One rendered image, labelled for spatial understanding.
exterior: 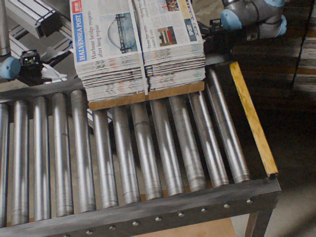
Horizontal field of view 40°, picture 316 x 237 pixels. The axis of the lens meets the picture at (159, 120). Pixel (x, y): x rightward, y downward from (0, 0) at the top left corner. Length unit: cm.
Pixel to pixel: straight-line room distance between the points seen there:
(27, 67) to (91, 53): 38
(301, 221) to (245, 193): 90
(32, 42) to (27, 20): 69
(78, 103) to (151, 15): 38
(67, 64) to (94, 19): 108
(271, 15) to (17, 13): 105
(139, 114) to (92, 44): 27
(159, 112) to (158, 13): 31
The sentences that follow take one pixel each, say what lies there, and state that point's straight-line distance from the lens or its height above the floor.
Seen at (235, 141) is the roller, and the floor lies 80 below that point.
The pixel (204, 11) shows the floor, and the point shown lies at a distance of 292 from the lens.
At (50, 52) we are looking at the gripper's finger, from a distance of 165.
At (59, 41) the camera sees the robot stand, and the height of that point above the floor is 21.
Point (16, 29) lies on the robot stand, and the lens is 270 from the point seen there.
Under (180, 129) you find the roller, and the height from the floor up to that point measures 80.
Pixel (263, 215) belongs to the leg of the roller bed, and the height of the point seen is 64.
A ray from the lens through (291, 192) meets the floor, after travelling 218.
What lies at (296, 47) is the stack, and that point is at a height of 55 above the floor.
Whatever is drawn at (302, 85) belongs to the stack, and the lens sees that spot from 217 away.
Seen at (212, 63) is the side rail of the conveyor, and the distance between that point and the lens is 152.
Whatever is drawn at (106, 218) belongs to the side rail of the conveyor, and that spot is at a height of 80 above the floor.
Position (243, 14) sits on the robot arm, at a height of 93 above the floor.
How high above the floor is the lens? 193
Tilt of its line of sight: 55 degrees down
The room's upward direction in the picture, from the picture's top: 7 degrees counter-clockwise
